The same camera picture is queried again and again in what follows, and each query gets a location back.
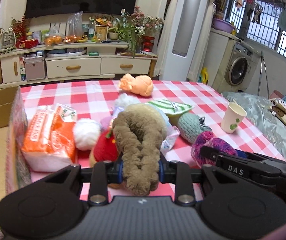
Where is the capybara plush strawberry hood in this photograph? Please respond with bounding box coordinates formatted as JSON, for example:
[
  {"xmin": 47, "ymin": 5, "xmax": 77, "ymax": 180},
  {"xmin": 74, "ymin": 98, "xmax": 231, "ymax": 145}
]
[{"xmin": 89, "ymin": 128, "xmax": 119, "ymax": 167}]

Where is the brown fuzzy plush slipper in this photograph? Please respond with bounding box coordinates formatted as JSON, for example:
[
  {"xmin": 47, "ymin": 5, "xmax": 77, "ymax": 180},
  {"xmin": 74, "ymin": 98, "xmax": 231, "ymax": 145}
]
[{"xmin": 112, "ymin": 103, "xmax": 167, "ymax": 196}]

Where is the teal knitted slipper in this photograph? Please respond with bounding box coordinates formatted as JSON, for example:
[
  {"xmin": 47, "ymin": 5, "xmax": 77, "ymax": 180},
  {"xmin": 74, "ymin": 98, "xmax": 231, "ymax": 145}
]
[{"xmin": 177, "ymin": 113, "xmax": 211, "ymax": 144}]

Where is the purple knitted slipper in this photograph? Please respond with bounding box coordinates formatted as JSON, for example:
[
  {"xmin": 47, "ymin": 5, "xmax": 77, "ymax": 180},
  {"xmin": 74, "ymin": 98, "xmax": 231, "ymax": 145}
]
[{"xmin": 191, "ymin": 131, "xmax": 238, "ymax": 167}]

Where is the white fluffy pompom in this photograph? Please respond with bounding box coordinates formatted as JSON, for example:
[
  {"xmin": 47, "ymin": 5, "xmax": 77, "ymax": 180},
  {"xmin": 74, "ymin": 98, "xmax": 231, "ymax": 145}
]
[{"xmin": 73, "ymin": 118, "xmax": 101, "ymax": 151}]

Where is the orange plush toy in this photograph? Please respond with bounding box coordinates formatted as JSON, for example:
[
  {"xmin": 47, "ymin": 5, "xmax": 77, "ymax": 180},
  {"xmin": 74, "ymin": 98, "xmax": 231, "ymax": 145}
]
[{"xmin": 119, "ymin": 73, "xmax": 153, "ymax": 97}]

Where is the light blue fuzzy slipper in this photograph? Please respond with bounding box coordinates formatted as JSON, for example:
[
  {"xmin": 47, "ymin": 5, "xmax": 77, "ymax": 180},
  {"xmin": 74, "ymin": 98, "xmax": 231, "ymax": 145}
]
[{"xmin": 156, "ymin": 108, "xmax": 172, "ymax": 128}]

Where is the purple printed tissue pack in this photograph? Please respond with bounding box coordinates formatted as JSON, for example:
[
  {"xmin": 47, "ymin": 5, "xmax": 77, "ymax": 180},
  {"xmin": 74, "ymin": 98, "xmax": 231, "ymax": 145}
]
[{"xmin": 101, "ymin": 106, "xmax": 124, "ymax": 131}]

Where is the white paper cup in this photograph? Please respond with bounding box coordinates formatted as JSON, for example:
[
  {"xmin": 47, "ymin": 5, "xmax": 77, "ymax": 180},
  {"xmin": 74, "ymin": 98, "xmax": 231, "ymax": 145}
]
[{"xmin": 221, "ymin": 102, "xmax": 247, "ymax": 133}]

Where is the green striped cloth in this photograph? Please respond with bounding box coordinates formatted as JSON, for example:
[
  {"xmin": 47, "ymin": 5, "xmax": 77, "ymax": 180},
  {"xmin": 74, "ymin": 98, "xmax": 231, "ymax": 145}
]
[{"xmin": 146, "ymin": 99, "xmax": 194, "ymax": 120}]

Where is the orange tissue pack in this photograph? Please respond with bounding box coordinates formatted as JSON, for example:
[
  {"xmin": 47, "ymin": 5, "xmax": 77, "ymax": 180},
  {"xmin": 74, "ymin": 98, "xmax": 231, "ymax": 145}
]
[{"xmin": 21, "ymin": 103, "xmax": 77, "ymax": 173}]

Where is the silver washing machine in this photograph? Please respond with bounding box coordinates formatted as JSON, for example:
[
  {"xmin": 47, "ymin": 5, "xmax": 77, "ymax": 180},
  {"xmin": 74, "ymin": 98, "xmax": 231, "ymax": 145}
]
[{"xmin": 211, "ymin": 41, "xmax": 260, "ymax": 93}]

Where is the cream tv cabinet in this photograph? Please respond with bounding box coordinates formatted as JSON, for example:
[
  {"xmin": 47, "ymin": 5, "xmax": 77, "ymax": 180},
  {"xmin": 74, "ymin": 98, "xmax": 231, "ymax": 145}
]
[{"xmin": 0, "ymin": 41, "xmax": 158, "ymax": 88}]

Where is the red vase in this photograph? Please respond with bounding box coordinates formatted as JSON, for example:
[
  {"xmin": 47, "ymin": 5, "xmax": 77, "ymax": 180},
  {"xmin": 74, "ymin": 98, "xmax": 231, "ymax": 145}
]
[{"xmin": 142, "ymin": 36, "xmax": 155, "ymax": 52}]

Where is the pink storage box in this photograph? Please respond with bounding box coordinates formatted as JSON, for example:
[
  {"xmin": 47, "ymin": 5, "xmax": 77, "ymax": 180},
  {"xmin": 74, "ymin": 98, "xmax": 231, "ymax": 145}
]
[{"xmin": 25, "ymin": 56, "xmax": 46, "ymax": 81}]

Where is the framed certificate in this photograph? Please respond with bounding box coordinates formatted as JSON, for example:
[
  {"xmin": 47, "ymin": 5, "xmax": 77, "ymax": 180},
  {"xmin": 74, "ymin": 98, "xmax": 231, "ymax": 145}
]
[{"xmin": 95, "ymin": 25, "xmax": 109, "ymax": 41}]

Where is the potted flower plant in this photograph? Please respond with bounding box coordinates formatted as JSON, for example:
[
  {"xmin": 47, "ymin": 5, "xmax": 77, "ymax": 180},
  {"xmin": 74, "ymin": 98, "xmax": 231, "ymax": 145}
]
[{"xmin": 108, "ymin": 6, "xmax": 164, "ymax": 56}]

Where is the purple plastic basin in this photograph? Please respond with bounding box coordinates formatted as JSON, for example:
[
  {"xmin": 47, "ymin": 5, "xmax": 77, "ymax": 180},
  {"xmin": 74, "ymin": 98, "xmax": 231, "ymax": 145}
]
[{"xmin": 212, "ymin": 18, "xmax": 235, "ymax": 34}]

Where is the bag of oranges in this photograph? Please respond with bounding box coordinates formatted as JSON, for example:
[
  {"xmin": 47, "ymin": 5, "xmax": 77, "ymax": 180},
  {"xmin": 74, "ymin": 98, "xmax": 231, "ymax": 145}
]
[{"xmin": 44, "ymin": 32, "xmax": 64, "ymax": 46}]

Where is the white standing air conditioner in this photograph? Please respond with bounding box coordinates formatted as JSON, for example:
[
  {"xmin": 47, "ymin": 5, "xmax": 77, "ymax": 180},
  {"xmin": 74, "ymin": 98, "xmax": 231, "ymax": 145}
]
[{"xmin": 153, "ymin": 0, "xmax": 215, "ymax": 81}]

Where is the red gift box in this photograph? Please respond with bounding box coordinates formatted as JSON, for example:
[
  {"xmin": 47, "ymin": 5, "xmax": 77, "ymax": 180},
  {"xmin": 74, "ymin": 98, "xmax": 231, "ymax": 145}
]
[{"xmin": 16, "ymin": 39, "xmax": 39, "ymax": 49}]

